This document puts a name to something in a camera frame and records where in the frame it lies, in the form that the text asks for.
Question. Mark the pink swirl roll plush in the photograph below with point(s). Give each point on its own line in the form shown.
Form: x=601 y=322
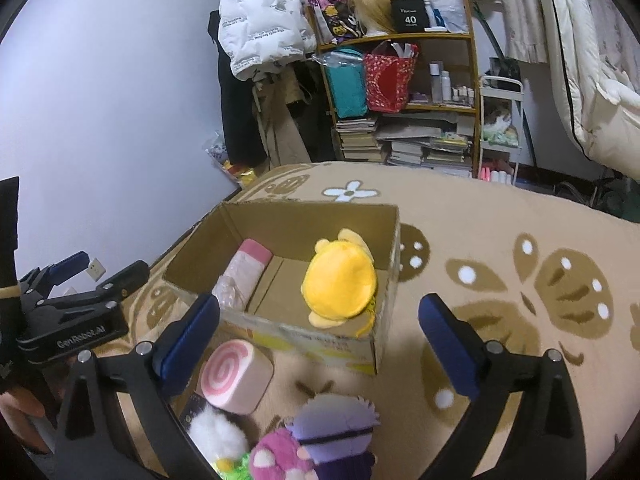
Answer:
x=235 y=375

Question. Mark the black box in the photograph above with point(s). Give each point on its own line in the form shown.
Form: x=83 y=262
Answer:
x=410 y=15

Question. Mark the white hanging cloth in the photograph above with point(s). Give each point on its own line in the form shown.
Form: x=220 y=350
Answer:
x=520 y=10

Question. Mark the beige hanging cloth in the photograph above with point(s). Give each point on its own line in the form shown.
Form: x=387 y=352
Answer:
x=285 y=130

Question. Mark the white fluffy plush toy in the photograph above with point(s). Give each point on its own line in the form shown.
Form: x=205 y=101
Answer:
x=220 y=435

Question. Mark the green fluffy toy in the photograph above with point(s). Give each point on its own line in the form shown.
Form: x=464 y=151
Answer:
x=235 y=467

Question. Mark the purple-haired plush doll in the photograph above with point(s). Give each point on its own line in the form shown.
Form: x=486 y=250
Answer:
x=335 y=420

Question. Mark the cardboard box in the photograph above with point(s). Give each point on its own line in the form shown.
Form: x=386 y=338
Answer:
x=280 y=230

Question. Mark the red patterned bag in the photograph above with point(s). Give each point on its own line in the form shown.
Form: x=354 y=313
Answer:
x=387 y=80

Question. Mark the pile of colourful packets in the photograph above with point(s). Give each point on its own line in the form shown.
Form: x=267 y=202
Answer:
x=227 y=160

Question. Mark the person's left hand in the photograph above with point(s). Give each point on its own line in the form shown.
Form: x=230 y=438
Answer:
x=20 y=417

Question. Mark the small black device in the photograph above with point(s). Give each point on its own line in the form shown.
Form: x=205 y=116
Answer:
x=192 y=410

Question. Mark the stack of books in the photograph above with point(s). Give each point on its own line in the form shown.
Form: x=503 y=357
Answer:
x=400 y=145

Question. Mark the beige printed blanket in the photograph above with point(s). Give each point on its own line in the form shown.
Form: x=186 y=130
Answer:
x=475 y=220

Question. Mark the white wall socket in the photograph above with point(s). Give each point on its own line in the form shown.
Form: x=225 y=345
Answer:
x=95 y=269

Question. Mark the blonde wig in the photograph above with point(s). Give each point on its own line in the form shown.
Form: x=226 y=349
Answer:
x=372 y=7

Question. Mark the row of cosmetic bottles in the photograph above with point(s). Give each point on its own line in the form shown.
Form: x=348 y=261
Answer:
x=450 y=90

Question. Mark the wooden shelf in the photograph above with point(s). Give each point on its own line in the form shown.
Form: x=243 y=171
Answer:
x=400 y=37

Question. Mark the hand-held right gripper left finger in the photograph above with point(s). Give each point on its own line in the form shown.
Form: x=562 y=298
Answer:
x=192 y=342

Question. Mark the white trolley cart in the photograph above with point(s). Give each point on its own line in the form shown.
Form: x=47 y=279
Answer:
x=500 y=85

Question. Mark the white quilt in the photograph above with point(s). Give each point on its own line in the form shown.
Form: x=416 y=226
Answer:
x=600 y=60

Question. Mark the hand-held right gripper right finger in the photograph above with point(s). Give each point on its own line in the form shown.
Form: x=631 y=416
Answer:
x=447 y=350

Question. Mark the black pink patterned bag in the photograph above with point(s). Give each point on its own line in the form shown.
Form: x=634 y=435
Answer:
x=330 y=10

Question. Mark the teal bag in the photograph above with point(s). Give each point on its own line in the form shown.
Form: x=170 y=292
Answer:
x=346 y=85

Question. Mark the pink paw plush toy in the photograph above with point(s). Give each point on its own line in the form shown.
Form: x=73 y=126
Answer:
x=275 y=455

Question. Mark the white puffer jacket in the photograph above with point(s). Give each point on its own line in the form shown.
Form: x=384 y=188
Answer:
x=260 y=20

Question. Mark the yellow plush toy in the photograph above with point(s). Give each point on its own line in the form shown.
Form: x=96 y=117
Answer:
x=340 y=280

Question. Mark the dark hanging coats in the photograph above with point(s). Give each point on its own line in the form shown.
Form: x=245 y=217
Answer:
x=240 y=110

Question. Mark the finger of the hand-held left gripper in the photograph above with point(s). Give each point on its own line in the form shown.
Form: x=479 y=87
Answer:
x=125 y=276
x=70 y=264

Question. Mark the pink carton-shaped plush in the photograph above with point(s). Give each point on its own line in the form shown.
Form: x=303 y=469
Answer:
x=244 y=266

